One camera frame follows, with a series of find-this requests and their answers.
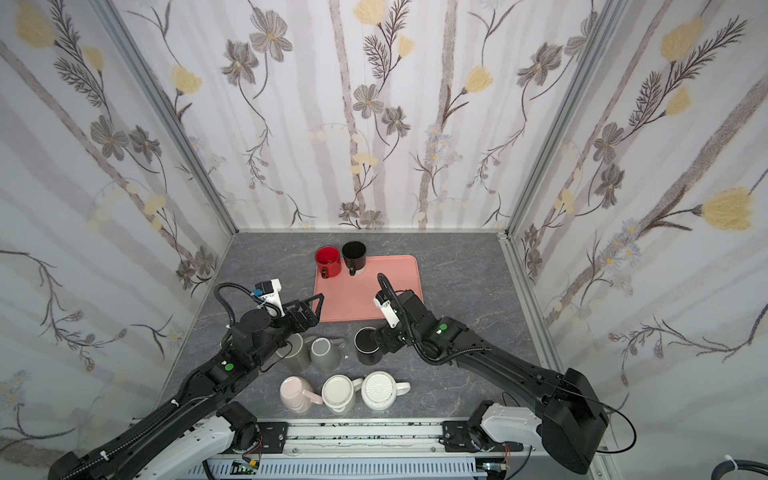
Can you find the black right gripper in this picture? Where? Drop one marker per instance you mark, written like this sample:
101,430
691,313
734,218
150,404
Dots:
389,339

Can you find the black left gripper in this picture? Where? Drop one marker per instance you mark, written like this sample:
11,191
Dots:
309,320

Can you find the black mug white rim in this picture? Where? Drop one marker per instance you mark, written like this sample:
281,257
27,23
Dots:
368,352

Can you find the red mug black handle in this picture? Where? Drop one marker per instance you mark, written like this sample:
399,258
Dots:
328,262

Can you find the black mug white base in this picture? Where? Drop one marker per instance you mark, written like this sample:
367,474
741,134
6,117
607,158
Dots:
354,254

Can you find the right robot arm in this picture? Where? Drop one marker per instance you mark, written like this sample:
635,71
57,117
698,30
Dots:
573,420

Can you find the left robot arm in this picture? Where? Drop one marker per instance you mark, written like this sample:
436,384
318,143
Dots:
257,327

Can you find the light grey mug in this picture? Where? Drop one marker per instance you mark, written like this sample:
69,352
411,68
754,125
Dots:
325,353

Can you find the dark grey mug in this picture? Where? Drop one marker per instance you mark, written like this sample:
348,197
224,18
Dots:
294,355

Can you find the white ribbed mug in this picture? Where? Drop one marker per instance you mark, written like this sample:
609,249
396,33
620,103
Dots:
380,390

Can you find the cream mug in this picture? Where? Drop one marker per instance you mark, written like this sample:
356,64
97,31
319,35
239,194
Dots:
339,393

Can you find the pink mug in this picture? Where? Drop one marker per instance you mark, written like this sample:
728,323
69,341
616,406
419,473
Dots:
297,395

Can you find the pink plastic tray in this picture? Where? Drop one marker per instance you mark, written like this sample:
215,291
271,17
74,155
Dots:
351,298

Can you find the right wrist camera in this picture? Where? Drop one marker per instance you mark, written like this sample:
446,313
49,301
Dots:
386,308

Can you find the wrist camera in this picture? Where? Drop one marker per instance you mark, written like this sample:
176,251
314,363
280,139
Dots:
386,308
267,295

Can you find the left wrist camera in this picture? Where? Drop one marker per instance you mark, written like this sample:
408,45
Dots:
267,295

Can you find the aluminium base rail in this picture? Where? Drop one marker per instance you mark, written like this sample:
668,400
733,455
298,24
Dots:
333,449

